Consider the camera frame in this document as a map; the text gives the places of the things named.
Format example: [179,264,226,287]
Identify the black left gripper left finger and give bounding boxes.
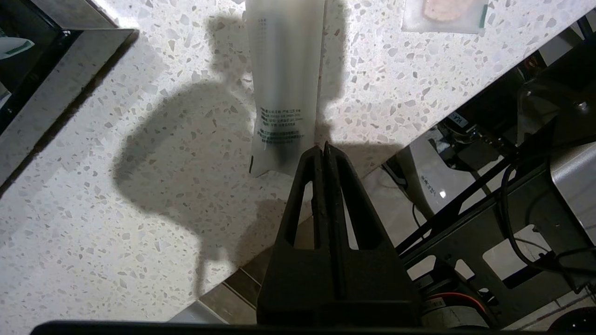
[257,145,334,325]

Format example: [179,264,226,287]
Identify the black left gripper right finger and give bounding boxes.
[324,141,423,326]

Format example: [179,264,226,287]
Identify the translucent toothbrush packet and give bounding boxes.
[244,0,326,178]

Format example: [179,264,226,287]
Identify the black glossy box drawer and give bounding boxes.
[0,0,136,187]

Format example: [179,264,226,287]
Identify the black robot base chassis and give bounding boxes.
[382,9,596,335]

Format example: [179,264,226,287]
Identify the comb packet green band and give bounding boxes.
[401,0,489,34]

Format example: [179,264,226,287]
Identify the long white green-banded packet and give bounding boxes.
[0,36,36,61]

